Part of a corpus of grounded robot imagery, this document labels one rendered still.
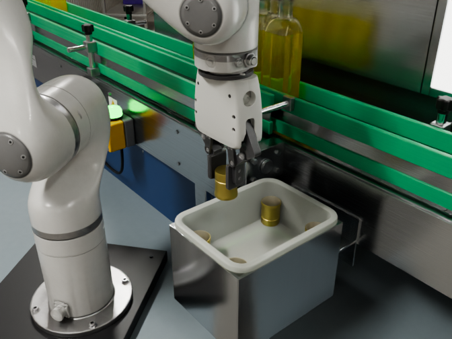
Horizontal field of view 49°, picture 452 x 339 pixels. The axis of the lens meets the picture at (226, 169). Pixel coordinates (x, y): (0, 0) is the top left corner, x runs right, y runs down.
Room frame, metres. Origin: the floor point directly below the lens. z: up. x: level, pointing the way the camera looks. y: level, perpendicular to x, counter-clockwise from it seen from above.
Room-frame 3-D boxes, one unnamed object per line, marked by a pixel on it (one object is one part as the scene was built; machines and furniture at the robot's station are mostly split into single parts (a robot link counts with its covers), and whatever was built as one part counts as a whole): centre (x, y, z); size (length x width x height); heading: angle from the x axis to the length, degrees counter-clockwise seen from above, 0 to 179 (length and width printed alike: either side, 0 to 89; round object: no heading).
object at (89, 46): (1.25, 0.36, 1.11); 0.07 x 0.04 x 0.13; 129
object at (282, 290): (0.68, -0.07, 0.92); 0.27 x 0.17 x 0.15; 129
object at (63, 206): (0.76, 0.27, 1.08); 0.19 x 0.12 x 0.24; 166
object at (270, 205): (0.75, -0.08, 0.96); 0.04 x 0.04 x 0.04
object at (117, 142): (1.10, 0.27, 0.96); 0.07 x 0.07 x 0.07; 39
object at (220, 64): (0.65, 0.00, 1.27); 0.09 x 0.08 x 0.03; 40
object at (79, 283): (0.73, 0.28, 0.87); 0.19 x 0.19 x 0.18
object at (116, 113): (1.11, 0.27, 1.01); 0.04 x 0.04 x 0.03
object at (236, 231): (0.66, -0.05, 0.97); 0.22 x 0.17 x 0.09; 129
